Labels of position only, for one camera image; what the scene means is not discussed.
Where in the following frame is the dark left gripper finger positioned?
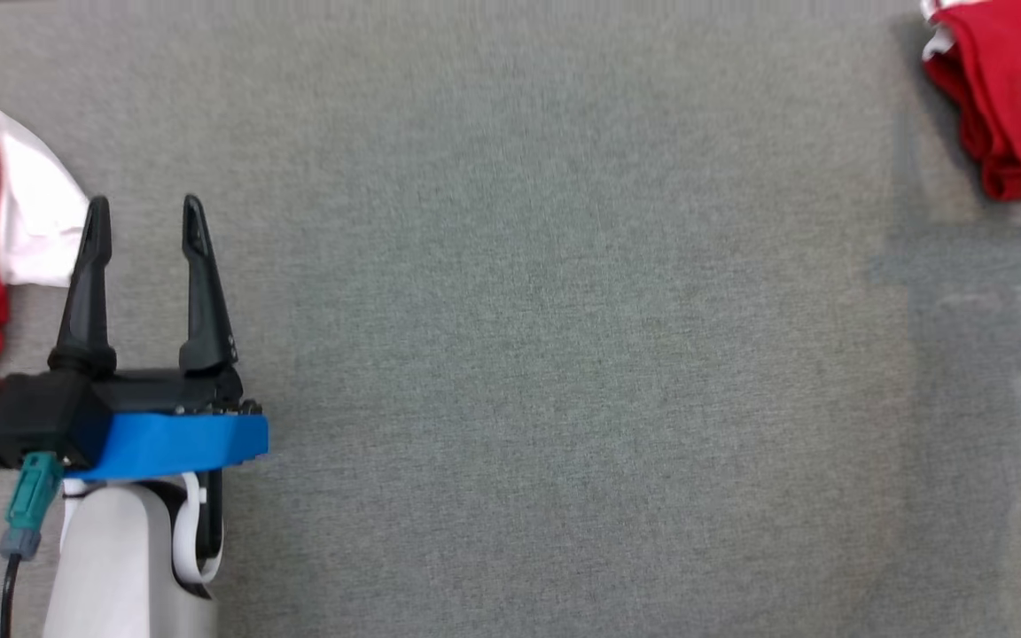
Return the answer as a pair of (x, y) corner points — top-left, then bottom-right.
(178, 194), (239, 374)
(48, 196), (118, 375)

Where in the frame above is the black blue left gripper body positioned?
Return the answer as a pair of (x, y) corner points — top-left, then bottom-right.
(0, 368), (270, 482)

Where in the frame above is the left arm cable teal connector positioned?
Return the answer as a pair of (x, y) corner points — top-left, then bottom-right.
(0, 452), (66, 638)

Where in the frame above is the red shorts white stripe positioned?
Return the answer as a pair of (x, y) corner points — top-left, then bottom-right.
(920, 0), (1021, 203)

